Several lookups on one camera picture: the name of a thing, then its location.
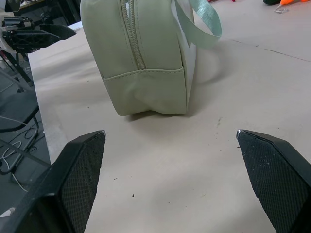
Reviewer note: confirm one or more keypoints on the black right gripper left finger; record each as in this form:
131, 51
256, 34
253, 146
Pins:
73, 184

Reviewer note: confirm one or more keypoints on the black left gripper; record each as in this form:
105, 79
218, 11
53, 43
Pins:
19, 24

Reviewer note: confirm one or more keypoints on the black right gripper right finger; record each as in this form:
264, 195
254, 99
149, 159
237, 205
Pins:
279, 184

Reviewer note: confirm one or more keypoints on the pale green zippered bag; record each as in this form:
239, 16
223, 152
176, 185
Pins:
145, 68

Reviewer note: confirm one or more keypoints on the black folding chair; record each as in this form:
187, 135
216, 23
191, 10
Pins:
17, 109

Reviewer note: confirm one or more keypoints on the orange toy object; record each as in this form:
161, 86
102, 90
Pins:
286, 2

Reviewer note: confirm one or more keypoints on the dark green object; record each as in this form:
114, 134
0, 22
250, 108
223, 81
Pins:
269, 2

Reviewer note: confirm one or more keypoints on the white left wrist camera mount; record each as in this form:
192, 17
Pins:
5, 43

